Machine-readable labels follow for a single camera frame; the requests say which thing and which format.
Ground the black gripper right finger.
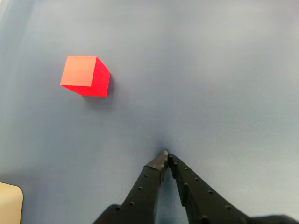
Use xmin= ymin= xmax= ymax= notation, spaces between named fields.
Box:
xmin=168 ymin=154 xmax=299 ymax=224

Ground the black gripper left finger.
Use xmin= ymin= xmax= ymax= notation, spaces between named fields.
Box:
xmin=92 ymin=151 xmax=169 ymax=224

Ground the red cube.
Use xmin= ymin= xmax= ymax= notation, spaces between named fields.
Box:
xmin=59 ymin=55 xmax=111 ymax=98

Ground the beige rounded box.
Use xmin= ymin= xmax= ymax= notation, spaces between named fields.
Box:
xmin=0 ymin=182 xmax=24 ymax=224

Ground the blue-grey table mat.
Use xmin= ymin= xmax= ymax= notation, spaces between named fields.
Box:
xmin=0 ymin=0 xmax=299 ymax=224

